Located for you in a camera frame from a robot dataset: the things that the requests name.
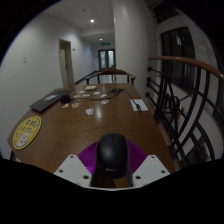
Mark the glass double door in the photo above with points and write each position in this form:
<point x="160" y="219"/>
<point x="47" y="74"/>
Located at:
<point x="107" y="59"/>

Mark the red and white sticker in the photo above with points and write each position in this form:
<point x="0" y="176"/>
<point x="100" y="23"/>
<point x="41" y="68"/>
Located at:
<point x="105" y="101"/>

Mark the white paper sheet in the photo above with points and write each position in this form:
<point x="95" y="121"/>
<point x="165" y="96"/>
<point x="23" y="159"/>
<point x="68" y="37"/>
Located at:
<point x="142" y="104"/>

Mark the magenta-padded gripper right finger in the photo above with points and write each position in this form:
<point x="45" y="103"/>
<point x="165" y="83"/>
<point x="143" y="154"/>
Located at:
<point x="151" y="168"/>

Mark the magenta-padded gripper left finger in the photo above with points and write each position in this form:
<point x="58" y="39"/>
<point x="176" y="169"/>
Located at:
<point x="71" y="168"/>

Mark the dark window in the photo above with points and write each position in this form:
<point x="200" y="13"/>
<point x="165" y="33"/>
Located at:
<point x="176" y="53"/>

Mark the small white flat box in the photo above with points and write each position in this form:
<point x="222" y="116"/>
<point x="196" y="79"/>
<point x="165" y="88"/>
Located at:
<point x="90" y="88"/>

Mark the black railing with wooden handrail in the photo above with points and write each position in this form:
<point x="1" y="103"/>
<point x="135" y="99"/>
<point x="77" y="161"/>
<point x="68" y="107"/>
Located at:
<point x="186" y="61"/>

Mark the green exit sign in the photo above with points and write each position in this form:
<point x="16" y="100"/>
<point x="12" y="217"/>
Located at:
<point x="105" y="43"/>

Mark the small black box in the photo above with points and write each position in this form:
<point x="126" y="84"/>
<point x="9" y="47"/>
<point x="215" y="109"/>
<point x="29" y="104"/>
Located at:
<point x="64" y="99"/>

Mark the brown wooden chair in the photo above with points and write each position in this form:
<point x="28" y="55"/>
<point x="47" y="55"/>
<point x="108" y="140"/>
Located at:
<point x="111" y="71"/>

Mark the closed black laptop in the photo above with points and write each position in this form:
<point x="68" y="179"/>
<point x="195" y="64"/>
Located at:
<point x="46" y="100"/>

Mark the orange and white sticker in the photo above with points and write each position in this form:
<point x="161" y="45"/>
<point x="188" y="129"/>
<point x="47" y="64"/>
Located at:
<point x="75" y="105"/>

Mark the small white sticker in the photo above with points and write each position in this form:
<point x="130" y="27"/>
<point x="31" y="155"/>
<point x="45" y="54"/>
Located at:
<point x="96" y="93"/>
<point x="85" y="95"/>
<point x="103" y="95"/>

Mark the white side door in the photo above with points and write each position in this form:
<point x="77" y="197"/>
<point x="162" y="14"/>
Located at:
<point x="63" y="66"/>

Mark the tan small sticker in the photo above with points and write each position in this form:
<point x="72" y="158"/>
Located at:
<point x="65" y="106"/>

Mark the white wall switch plate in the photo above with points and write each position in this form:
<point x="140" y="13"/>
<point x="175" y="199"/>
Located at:
<point x="24" y="60"/>

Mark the round yellow printed mouse pad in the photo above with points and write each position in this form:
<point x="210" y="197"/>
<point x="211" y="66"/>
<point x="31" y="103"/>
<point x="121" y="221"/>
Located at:
<point x="27" y="132"/>

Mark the white printed card sticker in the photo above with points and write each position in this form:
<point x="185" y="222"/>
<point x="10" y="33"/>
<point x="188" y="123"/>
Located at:
<point x="89" y="111"/>

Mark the black computer mouse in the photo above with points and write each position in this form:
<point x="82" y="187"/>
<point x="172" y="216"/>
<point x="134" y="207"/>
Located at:
<point x="112" y="153"/>

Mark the round ceiling light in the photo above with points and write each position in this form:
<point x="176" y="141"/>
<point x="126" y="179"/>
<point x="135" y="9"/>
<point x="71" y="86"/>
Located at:
<point x="91" y="20"/>

